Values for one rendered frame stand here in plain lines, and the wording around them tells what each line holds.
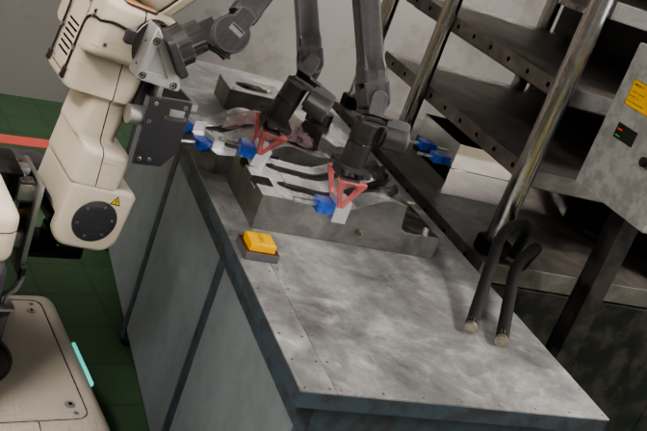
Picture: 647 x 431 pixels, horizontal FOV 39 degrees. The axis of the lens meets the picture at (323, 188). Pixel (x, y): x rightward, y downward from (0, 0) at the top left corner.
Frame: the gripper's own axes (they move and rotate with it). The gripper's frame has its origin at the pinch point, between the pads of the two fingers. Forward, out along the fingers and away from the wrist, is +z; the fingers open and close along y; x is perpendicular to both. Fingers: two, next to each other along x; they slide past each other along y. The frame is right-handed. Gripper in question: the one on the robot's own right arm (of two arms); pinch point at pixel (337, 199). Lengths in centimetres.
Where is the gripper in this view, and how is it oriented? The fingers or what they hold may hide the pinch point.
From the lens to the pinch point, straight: 207.1
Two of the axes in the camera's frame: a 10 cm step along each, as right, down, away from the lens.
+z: -3.5, 8.8, 3.2
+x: -8.9, -1.9, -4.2
